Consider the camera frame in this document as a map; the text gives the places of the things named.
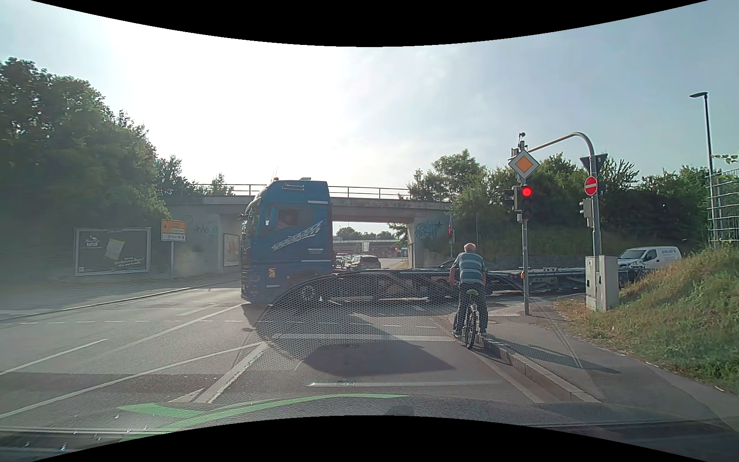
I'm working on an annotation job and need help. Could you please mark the concrete bridge with railing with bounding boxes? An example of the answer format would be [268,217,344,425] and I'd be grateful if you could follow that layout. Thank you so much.
[163,184,454,278]

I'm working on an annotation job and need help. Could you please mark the blue flatbed lorry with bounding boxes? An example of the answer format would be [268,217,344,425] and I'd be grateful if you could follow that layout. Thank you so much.
[239,177,630,305]

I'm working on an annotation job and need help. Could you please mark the person on bicycle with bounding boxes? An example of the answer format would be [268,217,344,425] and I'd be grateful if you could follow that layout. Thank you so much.
[448,243,490,350]

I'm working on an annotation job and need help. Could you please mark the traffic light with priority sign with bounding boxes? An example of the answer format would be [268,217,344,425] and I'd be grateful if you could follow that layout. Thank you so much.
[502,133,541,316]

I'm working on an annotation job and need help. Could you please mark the car's own bonnet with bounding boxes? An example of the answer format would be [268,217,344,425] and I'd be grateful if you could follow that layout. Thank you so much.
[0,393,739,462]

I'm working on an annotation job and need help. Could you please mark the road markings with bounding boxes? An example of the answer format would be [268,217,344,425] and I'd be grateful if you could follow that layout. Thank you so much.
[0,302,547,432]

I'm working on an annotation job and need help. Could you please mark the orange road sign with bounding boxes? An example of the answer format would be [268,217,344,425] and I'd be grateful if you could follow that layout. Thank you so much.
[160,219,187,281]

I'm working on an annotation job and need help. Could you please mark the green trees and bushes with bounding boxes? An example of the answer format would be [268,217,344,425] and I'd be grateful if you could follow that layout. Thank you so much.
[387,149,712,259]

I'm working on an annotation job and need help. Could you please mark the traffic light mast with signs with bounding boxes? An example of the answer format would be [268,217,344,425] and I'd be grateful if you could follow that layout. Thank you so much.
[526,131,609,259]

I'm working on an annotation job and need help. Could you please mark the grey street cabinet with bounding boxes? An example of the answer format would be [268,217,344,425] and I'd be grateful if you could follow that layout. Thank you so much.
[584,255,620,313]

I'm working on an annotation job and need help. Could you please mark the grey asphalt road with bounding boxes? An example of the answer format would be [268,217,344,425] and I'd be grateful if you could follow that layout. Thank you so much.
[0,257,576,444]

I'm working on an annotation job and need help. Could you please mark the dark billboard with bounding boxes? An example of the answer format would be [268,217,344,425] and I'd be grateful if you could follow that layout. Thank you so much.
[74,227,152,277]

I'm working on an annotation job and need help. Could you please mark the grey paved pavement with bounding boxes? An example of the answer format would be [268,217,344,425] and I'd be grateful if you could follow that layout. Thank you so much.
[482,296,739,444]

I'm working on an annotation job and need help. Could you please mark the white van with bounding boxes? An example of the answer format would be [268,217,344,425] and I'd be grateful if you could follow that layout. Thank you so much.
[617,246,683,270]

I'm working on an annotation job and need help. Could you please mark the large green trees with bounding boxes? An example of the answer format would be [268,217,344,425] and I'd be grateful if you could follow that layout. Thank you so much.
[0,58,236,283]

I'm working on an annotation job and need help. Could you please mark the grass bank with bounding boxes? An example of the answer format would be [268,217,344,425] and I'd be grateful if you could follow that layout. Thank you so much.
[552,246,739,405]

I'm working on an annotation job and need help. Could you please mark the tall lamp post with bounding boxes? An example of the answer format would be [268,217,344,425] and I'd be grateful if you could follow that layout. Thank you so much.
[689,92,717,248]

